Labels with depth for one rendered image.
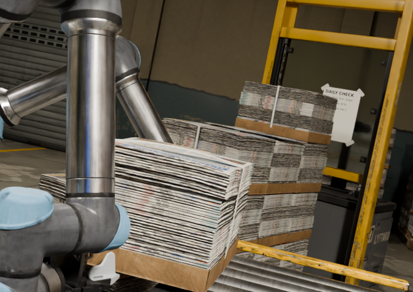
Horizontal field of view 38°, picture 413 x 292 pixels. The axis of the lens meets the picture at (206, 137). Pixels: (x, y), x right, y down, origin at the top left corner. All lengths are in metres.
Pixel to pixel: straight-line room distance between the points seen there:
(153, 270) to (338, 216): 2.36
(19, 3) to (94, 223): 0.33
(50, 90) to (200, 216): 0.82
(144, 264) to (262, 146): 1.30
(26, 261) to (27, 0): 0.37
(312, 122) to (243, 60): 6.17
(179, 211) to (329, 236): 2.37
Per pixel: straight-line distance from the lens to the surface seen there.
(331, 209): 3.40
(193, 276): 1.09
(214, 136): 2.24
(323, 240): 3.43
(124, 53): 1.62
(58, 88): 1.77
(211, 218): 1.09
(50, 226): 0.86
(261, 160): 2.36
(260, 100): 2.83
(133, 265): 1.12
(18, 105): 1.80
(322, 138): 2.87
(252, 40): 8.88
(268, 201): 2.51
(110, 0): 0.97
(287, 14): 3.53
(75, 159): 0.93
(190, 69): 8.99
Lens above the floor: 1.14
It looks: 3 degrees down
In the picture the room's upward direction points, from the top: 11 degrees clockwise
